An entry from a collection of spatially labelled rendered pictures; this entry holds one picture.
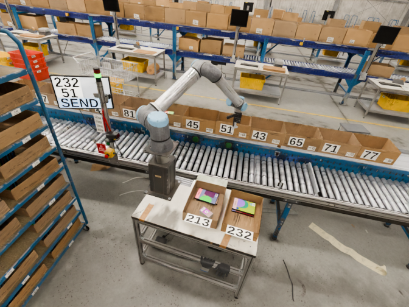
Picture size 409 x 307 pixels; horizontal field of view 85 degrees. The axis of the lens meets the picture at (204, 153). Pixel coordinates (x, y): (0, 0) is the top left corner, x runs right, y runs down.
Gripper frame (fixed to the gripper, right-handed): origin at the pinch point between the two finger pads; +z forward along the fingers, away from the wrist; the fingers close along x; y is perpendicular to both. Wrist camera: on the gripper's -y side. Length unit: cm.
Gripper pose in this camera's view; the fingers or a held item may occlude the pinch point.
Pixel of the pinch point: (232, 128)
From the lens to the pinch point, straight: 255.8
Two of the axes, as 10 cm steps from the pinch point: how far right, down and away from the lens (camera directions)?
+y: 9.8, 1.8, -1.1
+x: 1.7, -3.7, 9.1
